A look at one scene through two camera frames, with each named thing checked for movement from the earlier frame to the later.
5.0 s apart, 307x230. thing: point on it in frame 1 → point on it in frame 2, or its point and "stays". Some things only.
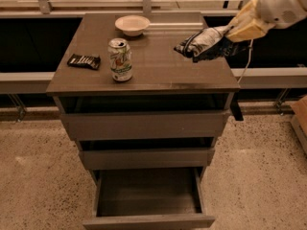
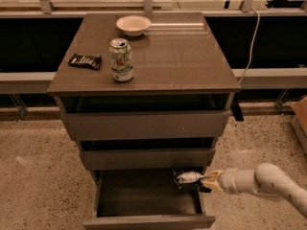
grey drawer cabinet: x=146 y=118 stays
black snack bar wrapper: x=84 y=60 stays
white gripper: x=277 y=8 → x=228 y=180
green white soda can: x=121 y=59 stays
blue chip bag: x=209 y=43 → x=186 y=176
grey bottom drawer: x=150 y=198 stays
